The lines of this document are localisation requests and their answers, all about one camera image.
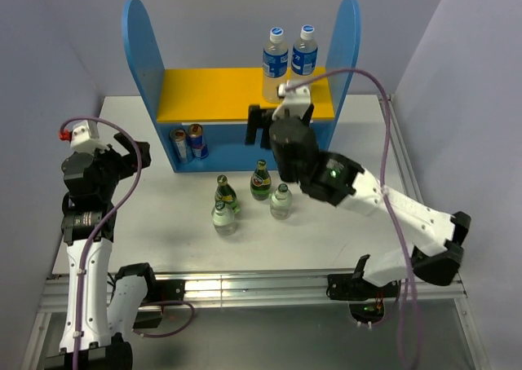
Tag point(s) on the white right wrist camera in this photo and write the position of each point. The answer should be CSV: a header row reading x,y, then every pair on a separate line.
x,y
295,100

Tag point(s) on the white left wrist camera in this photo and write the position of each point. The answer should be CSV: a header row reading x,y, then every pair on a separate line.
x,y
84,138

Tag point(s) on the green Perrier bottle right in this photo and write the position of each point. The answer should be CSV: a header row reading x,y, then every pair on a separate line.
x,y
260,181

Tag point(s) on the red bull can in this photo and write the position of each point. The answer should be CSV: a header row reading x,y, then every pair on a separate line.
x,y
197,141
179,139

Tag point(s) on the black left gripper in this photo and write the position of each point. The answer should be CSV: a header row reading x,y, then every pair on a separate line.
x,y
126,162

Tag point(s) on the green perrier bottle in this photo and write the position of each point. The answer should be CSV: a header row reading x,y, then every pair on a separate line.
x,y
260,181
225,193

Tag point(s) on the aluminium rail frame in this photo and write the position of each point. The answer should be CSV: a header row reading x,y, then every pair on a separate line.
x,y
260,294

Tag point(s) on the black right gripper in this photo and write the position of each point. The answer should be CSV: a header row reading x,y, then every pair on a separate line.
x,y
258,118

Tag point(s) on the Chang soda water bottle right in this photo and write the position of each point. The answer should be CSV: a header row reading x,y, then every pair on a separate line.
x,y
281,202

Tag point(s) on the Red Bull can left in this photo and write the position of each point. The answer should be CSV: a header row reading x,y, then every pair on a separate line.
x,y
179,139

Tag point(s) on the Red Bull can right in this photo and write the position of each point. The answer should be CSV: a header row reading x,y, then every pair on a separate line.
x,y
197,141

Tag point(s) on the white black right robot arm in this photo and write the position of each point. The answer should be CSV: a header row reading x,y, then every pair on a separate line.
x,y
430,241

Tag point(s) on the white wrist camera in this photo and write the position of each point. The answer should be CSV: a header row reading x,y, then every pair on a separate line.
x,y
84,138
295,100

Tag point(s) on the Chang soda water bottle left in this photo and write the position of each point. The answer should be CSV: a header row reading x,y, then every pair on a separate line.
x,y
223,219

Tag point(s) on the Pocari Sweat bottle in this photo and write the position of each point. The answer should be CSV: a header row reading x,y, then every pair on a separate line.
x,y
275,64
304,55

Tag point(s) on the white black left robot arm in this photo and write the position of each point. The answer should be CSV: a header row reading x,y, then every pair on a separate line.
x,y
101,310

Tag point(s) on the green Perrier bottle left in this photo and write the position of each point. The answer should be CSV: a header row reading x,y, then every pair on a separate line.
x,y
225,193

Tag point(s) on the chang soda water bottle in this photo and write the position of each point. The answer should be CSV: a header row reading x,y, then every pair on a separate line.
x,y
281,202
223,219

